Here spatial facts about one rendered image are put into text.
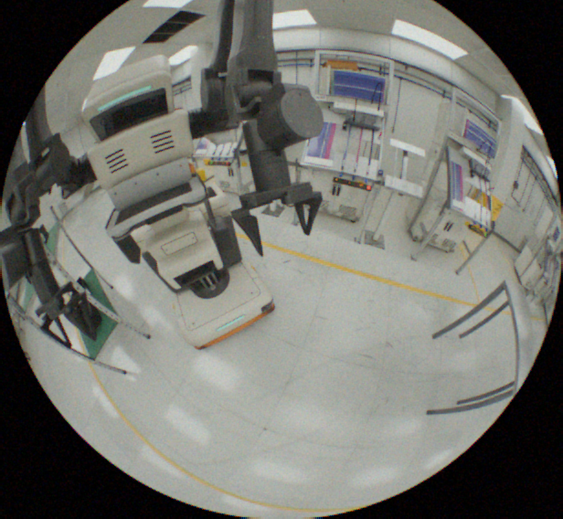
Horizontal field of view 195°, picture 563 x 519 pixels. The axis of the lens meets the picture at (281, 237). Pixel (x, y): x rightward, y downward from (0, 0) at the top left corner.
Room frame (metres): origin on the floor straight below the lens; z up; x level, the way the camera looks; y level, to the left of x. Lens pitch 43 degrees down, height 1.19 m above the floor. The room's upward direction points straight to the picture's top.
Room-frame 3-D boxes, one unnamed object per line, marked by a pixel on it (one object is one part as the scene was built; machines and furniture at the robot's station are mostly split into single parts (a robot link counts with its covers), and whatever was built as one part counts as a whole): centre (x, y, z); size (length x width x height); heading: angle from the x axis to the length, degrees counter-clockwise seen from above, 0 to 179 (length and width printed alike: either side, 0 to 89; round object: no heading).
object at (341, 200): (1.90, -0.74, 0.31); 0.70 x 0.65 x 0.62; 66
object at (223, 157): (2.31, 0.65, 0.66); 1.01 x 0.73 x 1.31; 156
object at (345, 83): (1.77, -0.75, 1.52); 0.51 x 0.13 x 0.27; 66
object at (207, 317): (0.54, 0.48, 0.16); 0.67 x 0.64 x 0.25; 35
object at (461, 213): (1.15, -2.01, 0.65); 1.01 x 0.73 x 1.29; 156
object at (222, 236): (0.44, 0.34, 0.68); 0.28 x 0.27 x 0.25; 125
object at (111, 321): (0.09, 1.54, 0.55); 0.91 x 0.46 x 1.10; 66
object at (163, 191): (0.30, 0.32, 0.99); 0.28 x 0.16 x 0.22; 125
